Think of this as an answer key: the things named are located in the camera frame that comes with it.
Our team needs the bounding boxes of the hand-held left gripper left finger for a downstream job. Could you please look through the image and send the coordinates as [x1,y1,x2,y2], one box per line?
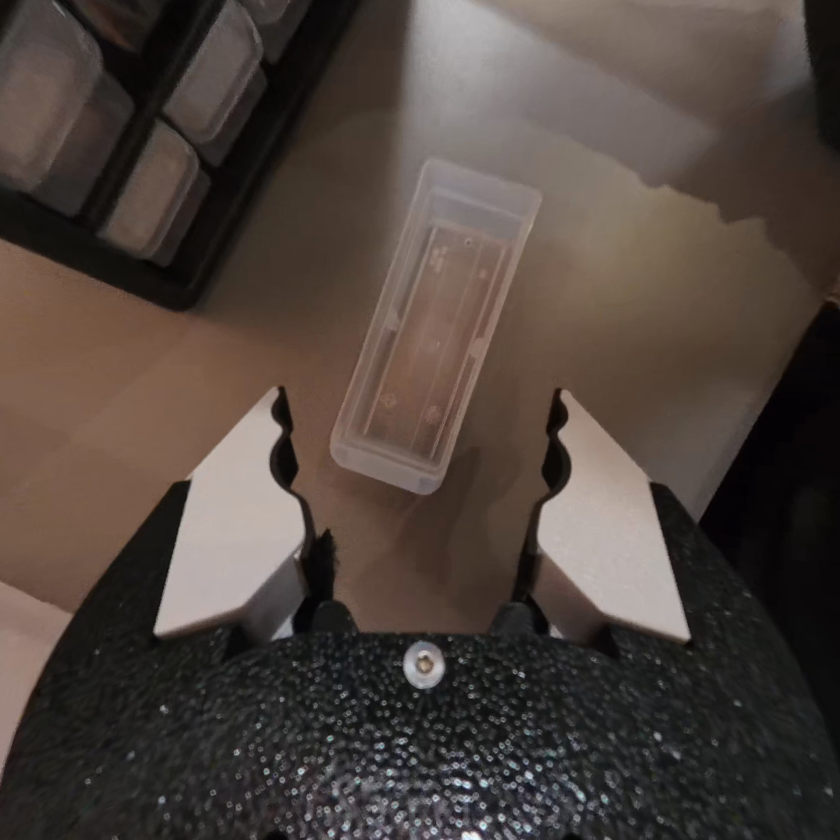
[153,386,337,645]

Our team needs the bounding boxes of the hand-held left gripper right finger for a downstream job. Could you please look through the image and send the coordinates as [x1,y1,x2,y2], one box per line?
[514,387,693,648]

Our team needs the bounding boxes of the small clear plastic drawer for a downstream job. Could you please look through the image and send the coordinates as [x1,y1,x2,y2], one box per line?
[329,157,543,495]

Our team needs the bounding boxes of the black drawer cabinet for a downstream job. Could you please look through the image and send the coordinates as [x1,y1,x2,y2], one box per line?
[0,0,363,313]

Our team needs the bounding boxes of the set of clear cabinet drawers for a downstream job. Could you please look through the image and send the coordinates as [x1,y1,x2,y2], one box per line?
[0,0,309,266]

